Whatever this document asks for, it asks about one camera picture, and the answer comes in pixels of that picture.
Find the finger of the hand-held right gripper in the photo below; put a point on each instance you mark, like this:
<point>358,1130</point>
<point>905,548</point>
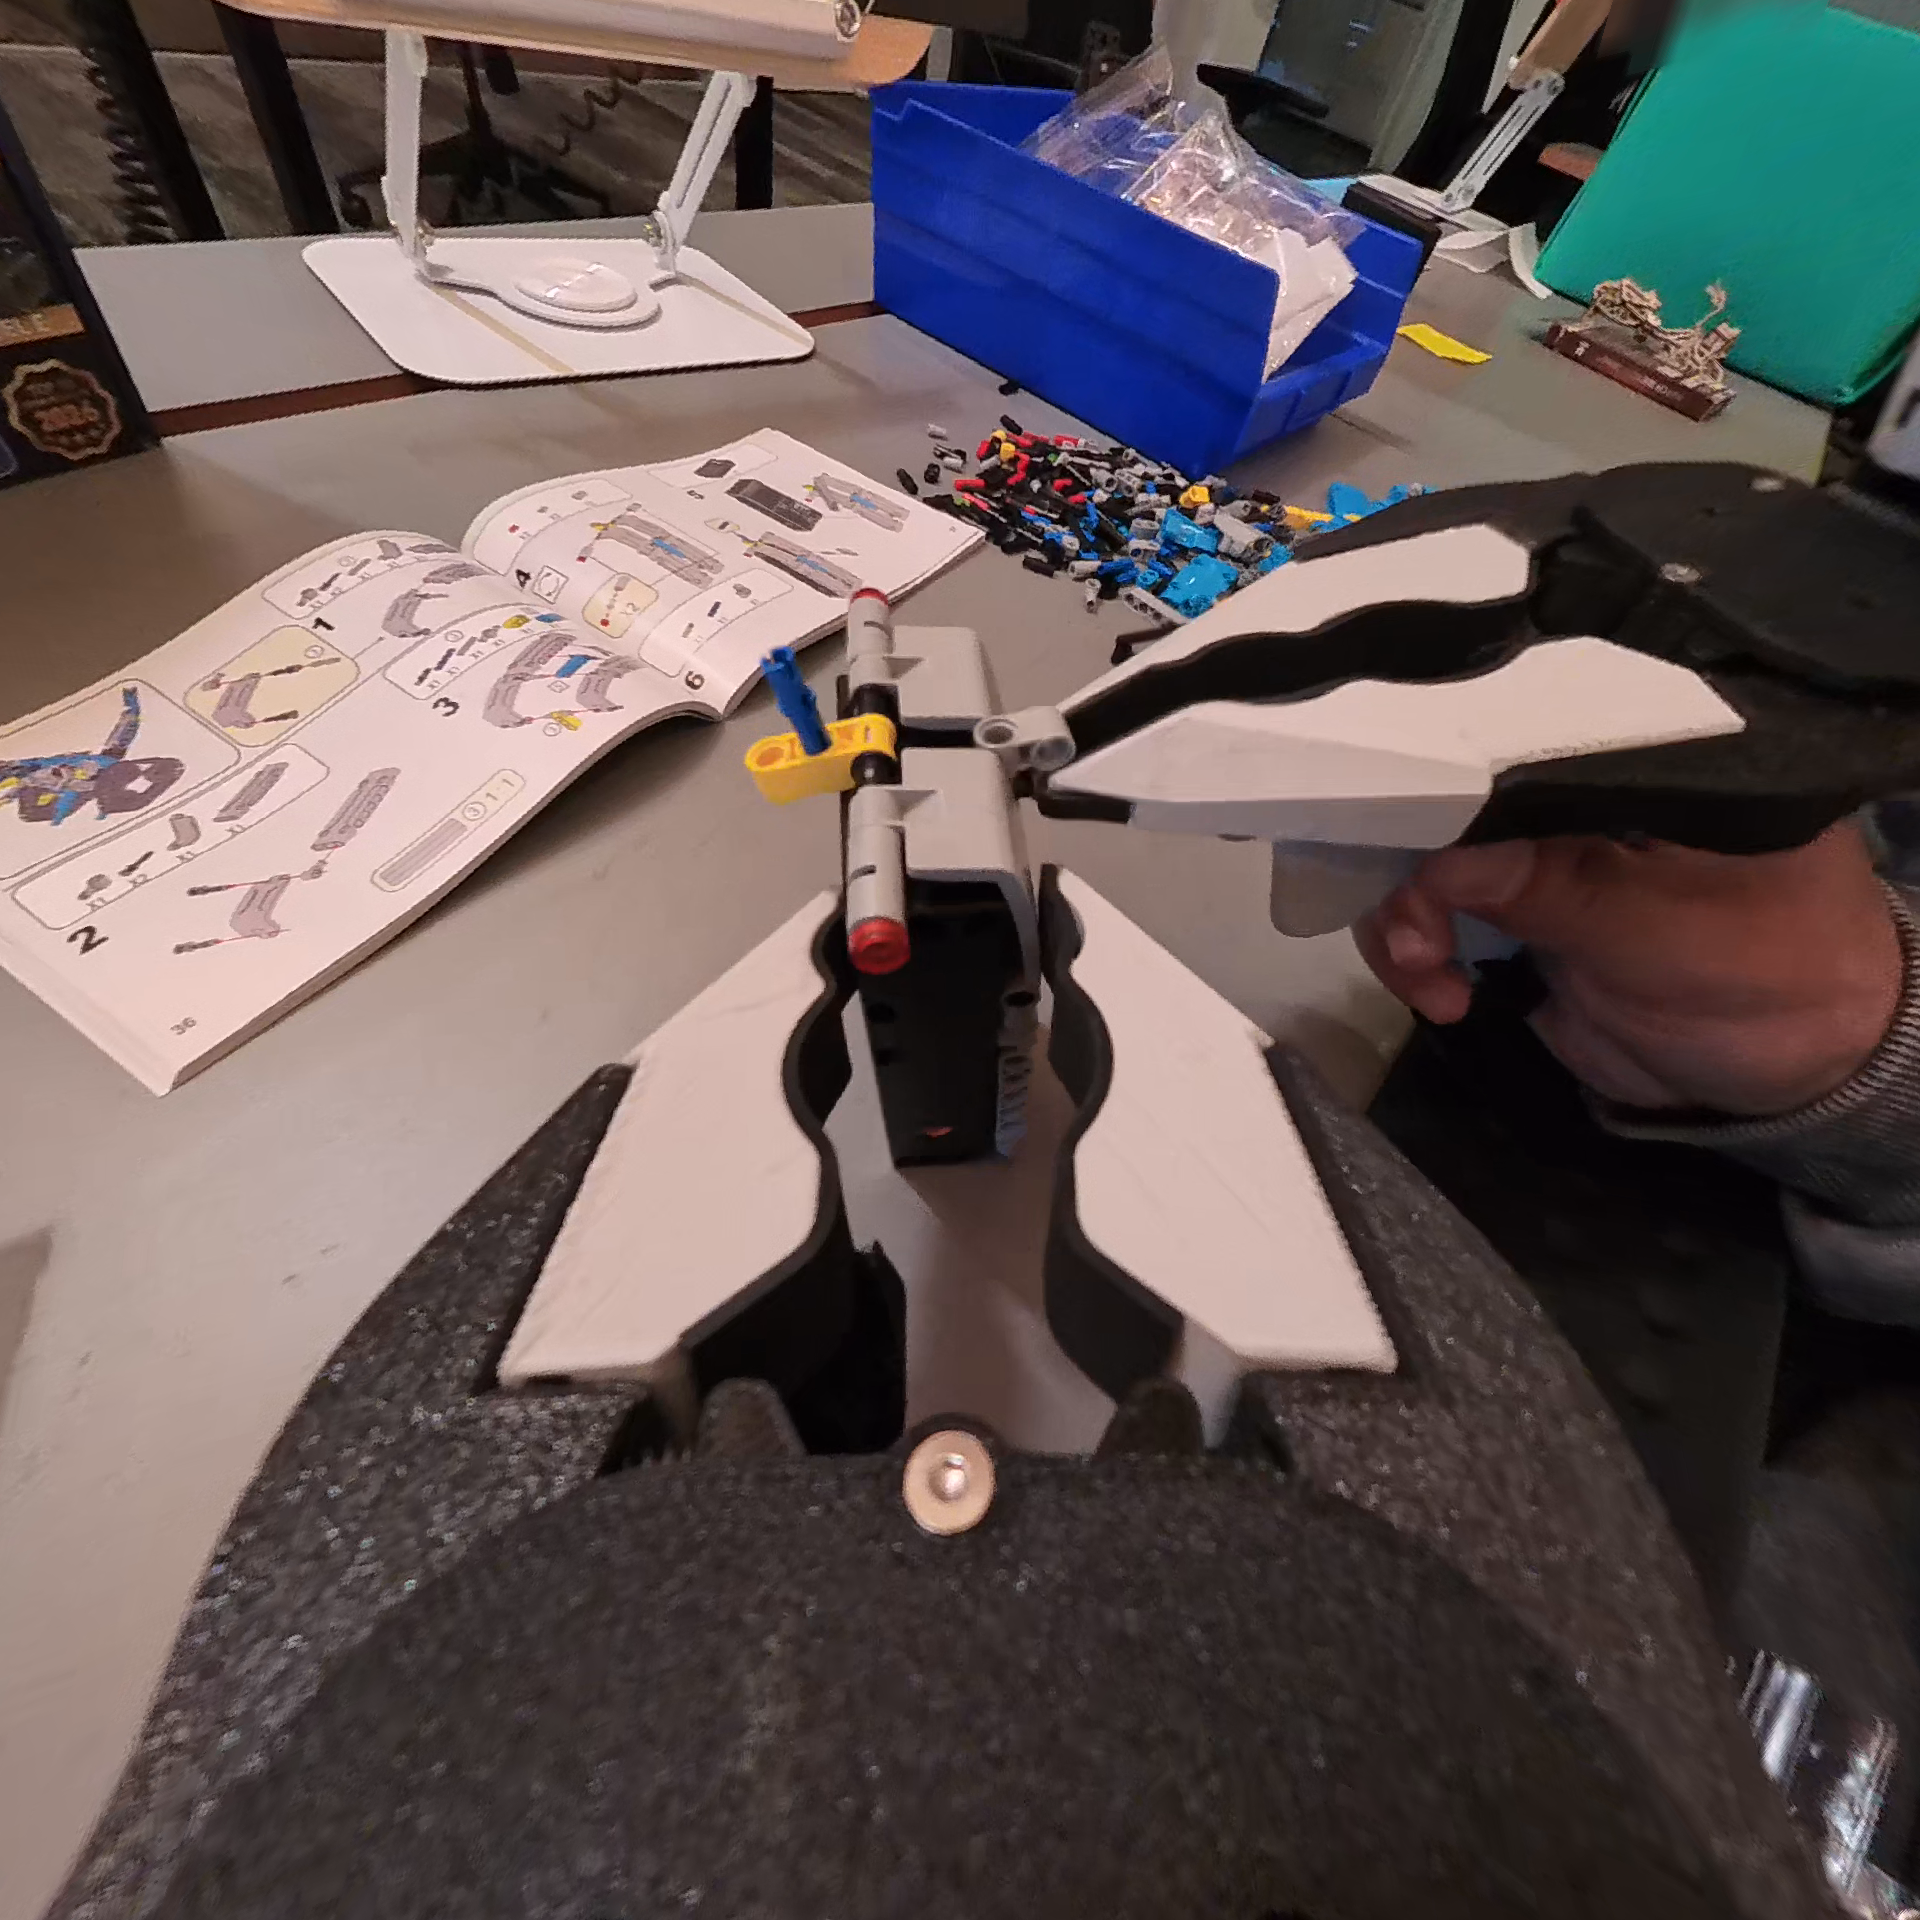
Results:
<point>1349,591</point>
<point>1349,748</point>

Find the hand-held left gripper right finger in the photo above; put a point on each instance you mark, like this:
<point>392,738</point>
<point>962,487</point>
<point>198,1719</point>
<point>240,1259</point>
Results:
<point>1217,1199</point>

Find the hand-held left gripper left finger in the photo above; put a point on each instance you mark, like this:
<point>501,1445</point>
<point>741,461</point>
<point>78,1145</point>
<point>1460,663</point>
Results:
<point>673,1199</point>

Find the pile of small toy pieces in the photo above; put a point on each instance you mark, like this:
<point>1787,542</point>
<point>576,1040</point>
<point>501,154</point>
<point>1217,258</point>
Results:
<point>1126,512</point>

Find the grey black toy brick assembly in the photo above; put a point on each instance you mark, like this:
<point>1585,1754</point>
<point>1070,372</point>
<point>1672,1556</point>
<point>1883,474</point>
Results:
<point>931,962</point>

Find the instruction booklet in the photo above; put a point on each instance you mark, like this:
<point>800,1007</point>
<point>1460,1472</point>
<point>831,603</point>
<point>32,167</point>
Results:
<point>302,842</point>

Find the person's right forearm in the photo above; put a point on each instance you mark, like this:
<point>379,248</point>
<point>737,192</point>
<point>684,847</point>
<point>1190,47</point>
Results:
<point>1859,1171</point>

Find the person's right hand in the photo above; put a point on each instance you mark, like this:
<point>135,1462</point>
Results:
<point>1695,974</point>

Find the yellow toy piece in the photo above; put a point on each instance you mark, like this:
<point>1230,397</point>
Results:
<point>1446,343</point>

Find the small wooden model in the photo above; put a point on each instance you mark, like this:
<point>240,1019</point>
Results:
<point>1644,353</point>

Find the small black box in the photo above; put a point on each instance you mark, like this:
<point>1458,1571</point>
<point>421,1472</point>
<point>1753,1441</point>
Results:
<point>1395,217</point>

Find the blue plastic bin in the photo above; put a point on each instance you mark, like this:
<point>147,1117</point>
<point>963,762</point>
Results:
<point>1048,303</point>

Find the green plastic bin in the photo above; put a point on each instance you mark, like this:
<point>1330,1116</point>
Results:
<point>1726,181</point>

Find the clear plastic bags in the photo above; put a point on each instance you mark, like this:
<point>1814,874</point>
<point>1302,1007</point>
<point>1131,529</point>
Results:
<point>1200,166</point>

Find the white stand with wooden board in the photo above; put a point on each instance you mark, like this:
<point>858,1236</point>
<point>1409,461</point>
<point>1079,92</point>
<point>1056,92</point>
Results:
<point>568,337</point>
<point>1499,135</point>

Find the toy building kit box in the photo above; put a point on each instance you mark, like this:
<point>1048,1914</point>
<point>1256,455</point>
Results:
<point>60,343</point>

